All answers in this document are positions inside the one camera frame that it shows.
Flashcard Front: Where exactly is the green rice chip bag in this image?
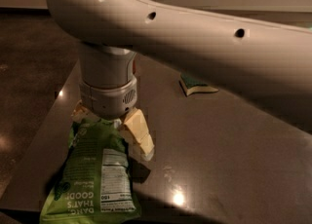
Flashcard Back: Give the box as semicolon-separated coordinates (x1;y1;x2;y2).
39;119;141;224

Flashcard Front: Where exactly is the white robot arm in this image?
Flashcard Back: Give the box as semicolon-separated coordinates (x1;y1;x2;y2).
47;0;312;160

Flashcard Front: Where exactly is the green and yellow sponge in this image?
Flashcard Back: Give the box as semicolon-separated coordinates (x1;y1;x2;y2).
179;73;218;96

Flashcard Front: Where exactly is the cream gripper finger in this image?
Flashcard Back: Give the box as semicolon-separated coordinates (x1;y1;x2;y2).
119;108;155;162
71;100;99;123

